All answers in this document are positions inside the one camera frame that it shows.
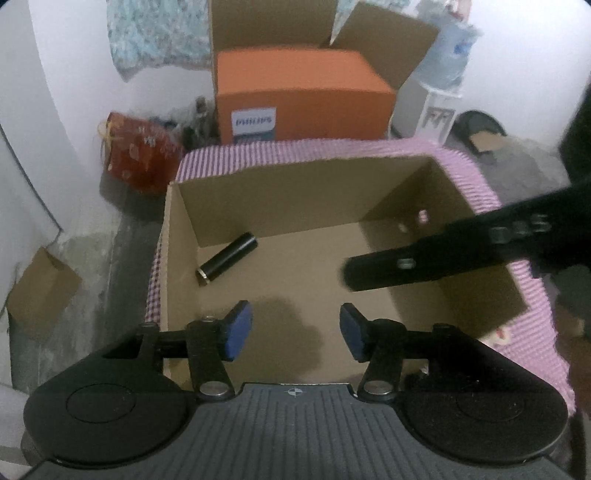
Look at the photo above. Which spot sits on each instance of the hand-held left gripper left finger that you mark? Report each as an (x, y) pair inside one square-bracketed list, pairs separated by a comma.
[(238, 330)]

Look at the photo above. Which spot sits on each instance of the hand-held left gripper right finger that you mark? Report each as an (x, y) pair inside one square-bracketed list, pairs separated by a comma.
[(353, 330)]

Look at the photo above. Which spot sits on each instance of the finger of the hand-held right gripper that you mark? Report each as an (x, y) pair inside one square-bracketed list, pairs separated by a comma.
[(392, 270)]

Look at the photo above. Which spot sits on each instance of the brown cardboard box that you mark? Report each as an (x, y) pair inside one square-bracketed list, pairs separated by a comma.
[(295, 272)]

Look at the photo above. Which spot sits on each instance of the purple checked cloth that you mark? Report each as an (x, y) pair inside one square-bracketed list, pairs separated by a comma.
[(535, 295)]

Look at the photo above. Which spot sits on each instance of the black cylinder tube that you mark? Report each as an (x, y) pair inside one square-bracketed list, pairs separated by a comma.
[(227, 258)]

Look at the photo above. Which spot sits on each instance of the black dustpan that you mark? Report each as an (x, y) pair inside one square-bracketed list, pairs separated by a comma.
[(480, 127)]

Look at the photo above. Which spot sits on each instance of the white water dispenser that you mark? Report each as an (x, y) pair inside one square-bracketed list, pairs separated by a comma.
[(434, 115)]

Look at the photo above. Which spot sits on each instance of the small cardboard box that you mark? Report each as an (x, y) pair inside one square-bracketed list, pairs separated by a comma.
[(44, 293)]

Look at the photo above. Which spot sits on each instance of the orange box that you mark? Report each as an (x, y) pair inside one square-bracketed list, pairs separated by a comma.
[(314, 87)]

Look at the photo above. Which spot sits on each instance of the red gift bag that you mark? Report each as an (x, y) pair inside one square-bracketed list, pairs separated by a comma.
[(143, 154)]

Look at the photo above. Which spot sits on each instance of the dark glass bottles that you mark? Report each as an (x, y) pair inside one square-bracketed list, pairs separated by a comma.
[(201, 122)]

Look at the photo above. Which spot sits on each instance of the large open cardboard box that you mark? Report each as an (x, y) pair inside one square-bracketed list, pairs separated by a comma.
[(268, 23)]

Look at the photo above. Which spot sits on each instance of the floral wall cloth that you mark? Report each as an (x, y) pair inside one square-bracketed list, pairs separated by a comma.
[(152, 37)]

